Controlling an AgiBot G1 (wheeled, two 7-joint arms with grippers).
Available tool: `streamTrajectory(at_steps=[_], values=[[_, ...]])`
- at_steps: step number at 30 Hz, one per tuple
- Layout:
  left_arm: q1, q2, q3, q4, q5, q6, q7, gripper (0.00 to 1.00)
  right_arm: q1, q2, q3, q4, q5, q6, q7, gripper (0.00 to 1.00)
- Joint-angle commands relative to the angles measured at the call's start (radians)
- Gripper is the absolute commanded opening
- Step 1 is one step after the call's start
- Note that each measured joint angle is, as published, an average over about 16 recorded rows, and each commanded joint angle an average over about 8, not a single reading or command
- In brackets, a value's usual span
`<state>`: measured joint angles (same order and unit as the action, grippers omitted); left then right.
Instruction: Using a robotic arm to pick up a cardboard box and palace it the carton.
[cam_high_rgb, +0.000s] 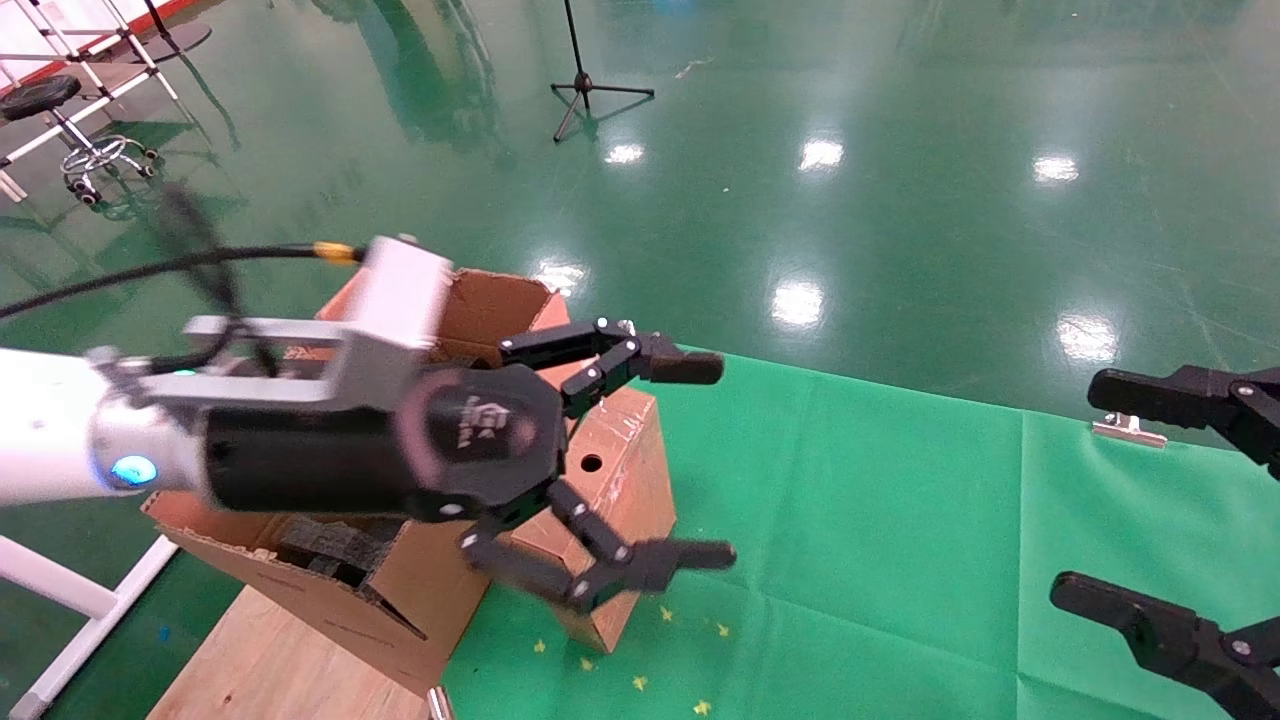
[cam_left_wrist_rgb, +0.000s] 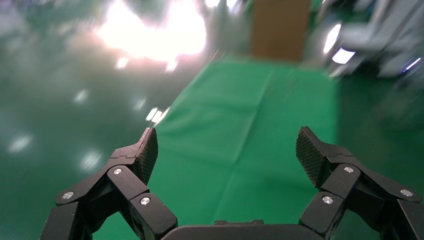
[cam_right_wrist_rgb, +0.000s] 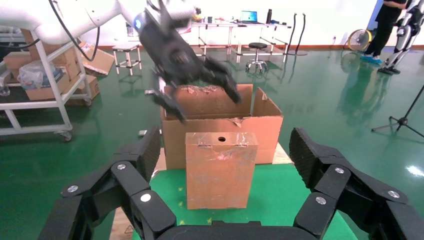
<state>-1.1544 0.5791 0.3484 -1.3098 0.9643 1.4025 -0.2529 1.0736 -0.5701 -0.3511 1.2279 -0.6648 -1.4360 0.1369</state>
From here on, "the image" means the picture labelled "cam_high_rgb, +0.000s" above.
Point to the black tripod stand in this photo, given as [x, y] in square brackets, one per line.
[585, 85]

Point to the black round-base stand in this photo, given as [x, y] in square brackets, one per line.
[180, 42]

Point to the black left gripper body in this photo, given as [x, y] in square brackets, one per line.
[470, 440]

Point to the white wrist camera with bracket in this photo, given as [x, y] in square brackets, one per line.
[400, 290]

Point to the black foam block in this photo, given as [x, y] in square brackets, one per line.
[330, 545]

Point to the white floor frame tube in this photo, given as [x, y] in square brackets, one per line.
[60, 590]

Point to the black round stool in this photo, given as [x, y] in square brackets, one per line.
[40, 97]

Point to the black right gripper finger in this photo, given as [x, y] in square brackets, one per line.
[1170, 640]
[1170, 398]

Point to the green table cloth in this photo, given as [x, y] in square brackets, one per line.
[900, 550]

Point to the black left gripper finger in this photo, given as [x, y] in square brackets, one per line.
[640, 568]
[660, 362]

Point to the large open cardboard carton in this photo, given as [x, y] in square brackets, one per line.
[330, 610]

